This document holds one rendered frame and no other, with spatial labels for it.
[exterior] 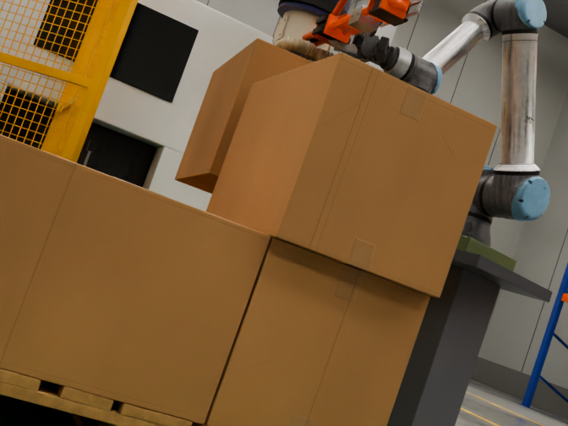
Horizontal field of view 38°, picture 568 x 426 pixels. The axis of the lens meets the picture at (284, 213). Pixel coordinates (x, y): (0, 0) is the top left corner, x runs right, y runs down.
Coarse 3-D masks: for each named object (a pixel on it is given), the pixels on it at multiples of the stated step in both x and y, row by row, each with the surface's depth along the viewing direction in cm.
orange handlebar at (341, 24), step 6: (390, 0) 204; (396, 0) 204; (396, 6) 204; (402, 6) 204; (342, 18) 229; (348, 18) 225; (330, 24) 237; (336, 24) 233; (342, 24) 229; (342, 30) 238; (348, 30) 233; (354, 30) 231; (306, 36) 254; (312, 36) 251; (318, 42) 255; (324, 42) 252
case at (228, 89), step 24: (264, 48) 229; (216, 72) 278; (240, 72) 234; (264, 72) 229; (216, 96) 259; (240, 96) 227; (216, 120) 243; (192, 144) 272; (216, 144) 229; (192, 168) 254; (216, 168) 226
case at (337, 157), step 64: (320, 64) 177; (256, 128) 205; (320, 128) 167; (384, 128) 172; (448, 128) 177; (256, 192) 187; (320, 192) 168; (384, 192) 173; (448, 192) 178; (384, 256) 173; (448, 256) 178
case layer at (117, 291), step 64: (0, 192) 149; (64, 192) 153; (128, 192) 158; (0, 256) 150; (64, 256) 154; (128, 256) 158; (192, 256) 163; (256, 256) 167; (320, 256) 172; (0, 320) 150; (64, 320) 154; (128, 320) 159; (192, 320) 163; (256, 320) 168; (320, 320) 173; (384, 320) 178; (64, 384) 155; (128, 384) 159; (192, 384) 164; (256, 384) 169; (320, 384) 174; (384, 384) 179
